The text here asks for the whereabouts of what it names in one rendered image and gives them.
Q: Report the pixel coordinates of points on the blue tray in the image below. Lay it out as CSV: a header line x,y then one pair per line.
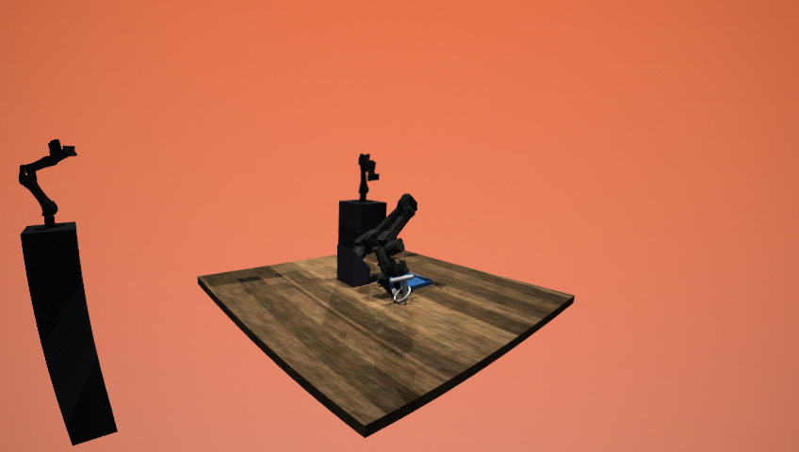
x,y
416,282

